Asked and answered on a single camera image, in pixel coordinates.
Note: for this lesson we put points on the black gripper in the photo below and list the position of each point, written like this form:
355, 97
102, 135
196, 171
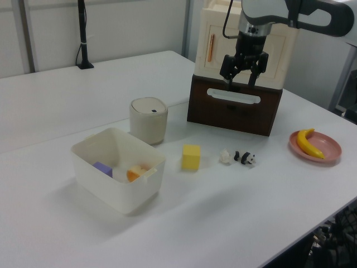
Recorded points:
251, 47

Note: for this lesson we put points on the beige trash can with lid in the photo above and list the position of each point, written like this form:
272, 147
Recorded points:
148, 123

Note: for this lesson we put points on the dark brown drawer cabinet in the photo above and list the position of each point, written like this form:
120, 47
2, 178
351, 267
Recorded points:
231, 117

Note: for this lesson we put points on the cream plastic cabinet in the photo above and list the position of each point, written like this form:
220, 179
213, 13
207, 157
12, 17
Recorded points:
212, 19

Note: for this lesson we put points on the black and white panda toy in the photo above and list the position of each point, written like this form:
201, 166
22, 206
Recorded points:
246, 158

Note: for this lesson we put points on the crumpled white paper ball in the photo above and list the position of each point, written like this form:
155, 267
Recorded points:
224, 157

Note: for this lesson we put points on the yellow toy banana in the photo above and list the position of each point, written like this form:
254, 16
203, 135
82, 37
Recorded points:
305, 145

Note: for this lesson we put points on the yellow foam cube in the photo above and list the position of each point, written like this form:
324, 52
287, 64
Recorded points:
191, 157

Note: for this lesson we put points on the pink plate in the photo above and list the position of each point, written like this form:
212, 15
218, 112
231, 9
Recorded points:
330, 146

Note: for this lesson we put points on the orange toy bread piece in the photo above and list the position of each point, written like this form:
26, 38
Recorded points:
134, 173

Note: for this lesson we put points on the black pole stand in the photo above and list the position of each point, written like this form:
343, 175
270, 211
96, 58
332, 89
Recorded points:
82, 33

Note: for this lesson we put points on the purple foam cube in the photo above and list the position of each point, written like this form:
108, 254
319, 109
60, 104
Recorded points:
102, 168

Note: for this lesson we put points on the white plastic storage bin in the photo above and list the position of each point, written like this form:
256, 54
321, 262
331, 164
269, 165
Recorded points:
111, 190

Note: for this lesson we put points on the black cart under table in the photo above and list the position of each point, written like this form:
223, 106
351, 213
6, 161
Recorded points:
340, 240

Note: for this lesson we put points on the grey metal frame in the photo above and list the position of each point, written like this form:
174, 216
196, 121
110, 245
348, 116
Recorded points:
344, 83

